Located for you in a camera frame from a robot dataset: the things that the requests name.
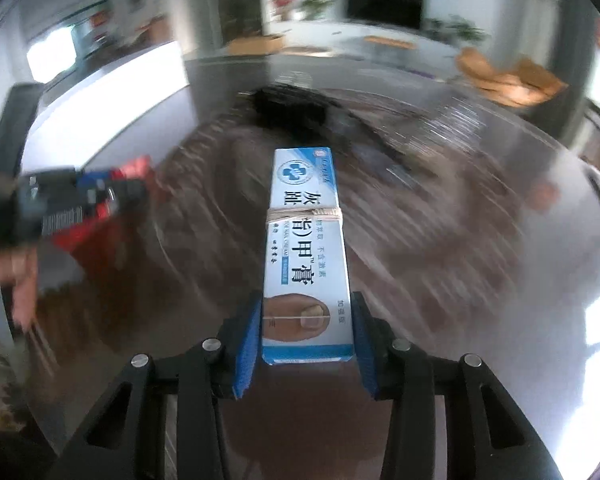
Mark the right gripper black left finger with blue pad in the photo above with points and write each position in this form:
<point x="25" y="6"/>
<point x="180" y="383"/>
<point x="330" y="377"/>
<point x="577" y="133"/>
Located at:
<point x="122" y="436"/>

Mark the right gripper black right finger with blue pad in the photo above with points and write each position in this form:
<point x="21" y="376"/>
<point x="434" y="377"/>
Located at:
<point x="487" y="435"/>

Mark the red item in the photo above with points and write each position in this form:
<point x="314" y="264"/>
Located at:
<point x="109" y="192"/>

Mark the blue white nail cream box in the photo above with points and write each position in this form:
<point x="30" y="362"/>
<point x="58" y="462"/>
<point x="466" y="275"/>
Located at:
<point x="306" y="310"/>

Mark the rhinestone bow hair clip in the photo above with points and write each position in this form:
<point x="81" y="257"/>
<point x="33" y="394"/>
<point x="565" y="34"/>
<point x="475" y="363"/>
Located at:
<point x="311" y="118"/>

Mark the brown cardboard box on floor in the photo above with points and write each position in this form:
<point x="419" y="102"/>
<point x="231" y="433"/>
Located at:
<point x="256" y="45"/>

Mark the red flower pot plant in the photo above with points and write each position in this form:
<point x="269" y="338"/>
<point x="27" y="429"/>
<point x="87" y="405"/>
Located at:
<point x="282" y="9"/>

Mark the orange lounge rocking chair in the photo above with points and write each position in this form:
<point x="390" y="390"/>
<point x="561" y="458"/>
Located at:
<point x="526" y="84"/>

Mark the green potted plant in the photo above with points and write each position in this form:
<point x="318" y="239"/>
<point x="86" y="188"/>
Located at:
<point x="313" y="10"/>

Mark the white low tv cabinet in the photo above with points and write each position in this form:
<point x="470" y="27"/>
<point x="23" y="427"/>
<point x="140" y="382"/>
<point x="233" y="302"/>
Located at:
<point x="346" y="39"/>

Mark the small wooden bench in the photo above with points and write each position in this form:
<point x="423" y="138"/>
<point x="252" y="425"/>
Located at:
<point x="381" y="44"/>

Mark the black flat screen television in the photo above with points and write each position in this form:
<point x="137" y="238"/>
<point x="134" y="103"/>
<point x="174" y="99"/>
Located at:
<point x="400" y="13"/>

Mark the green plants right of television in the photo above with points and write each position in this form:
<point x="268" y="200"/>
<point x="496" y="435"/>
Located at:
<point x="456" y="31"/>

